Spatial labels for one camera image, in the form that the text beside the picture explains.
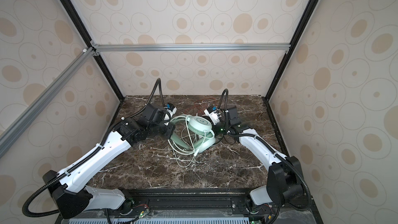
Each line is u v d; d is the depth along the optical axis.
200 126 0.60
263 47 0.89
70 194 0.39
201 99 1.21
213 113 0.73
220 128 0.70
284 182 0.42
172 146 0.70
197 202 0.76
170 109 0.64
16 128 0.53
